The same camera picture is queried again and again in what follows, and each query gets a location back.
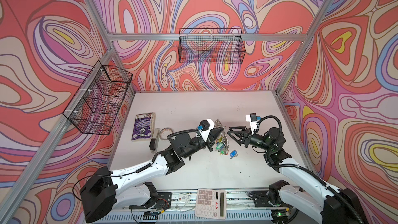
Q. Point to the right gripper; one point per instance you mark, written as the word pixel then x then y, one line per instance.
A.
pixel 245 136

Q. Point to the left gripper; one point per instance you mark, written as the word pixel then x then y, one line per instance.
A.
pixel 211 141

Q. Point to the round keyring disc with keys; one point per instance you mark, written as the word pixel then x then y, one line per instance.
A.
pixel 222 145

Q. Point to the blue tag key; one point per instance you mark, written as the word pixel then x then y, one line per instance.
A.
pixel 233 154

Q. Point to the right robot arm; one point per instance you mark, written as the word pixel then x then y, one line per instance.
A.
pixel 318 199

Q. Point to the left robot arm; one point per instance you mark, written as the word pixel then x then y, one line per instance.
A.
pixel 107 189

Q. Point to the clear tape roll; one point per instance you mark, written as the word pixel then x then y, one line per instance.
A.
pixel 164 133

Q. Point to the black stapler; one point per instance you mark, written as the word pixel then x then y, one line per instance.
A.
pixel 153 146

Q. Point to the purple book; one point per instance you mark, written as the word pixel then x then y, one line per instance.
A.
pixel 143 126

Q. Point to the white pink calculator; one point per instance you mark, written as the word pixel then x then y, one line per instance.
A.
pixel 211 204

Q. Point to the small white label card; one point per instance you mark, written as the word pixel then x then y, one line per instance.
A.
pixel 184 198

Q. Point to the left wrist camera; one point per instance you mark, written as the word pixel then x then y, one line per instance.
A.
pixel 205 127

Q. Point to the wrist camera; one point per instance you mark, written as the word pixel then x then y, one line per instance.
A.
pixel 205 127
pixel 253 121

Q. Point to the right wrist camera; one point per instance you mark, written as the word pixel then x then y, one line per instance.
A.
pixel 253 121

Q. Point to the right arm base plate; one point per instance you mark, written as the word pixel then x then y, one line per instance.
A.
pixel 261 199

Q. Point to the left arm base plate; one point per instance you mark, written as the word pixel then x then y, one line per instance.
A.
pixel 161 201

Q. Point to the back wire basket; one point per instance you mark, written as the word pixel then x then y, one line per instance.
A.
pixel 211 46

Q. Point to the wire basket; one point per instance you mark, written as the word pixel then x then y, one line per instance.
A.
pixel 99 99
pixel 211 46

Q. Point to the left wire basket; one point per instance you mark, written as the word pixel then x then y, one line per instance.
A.
pixel 99 99

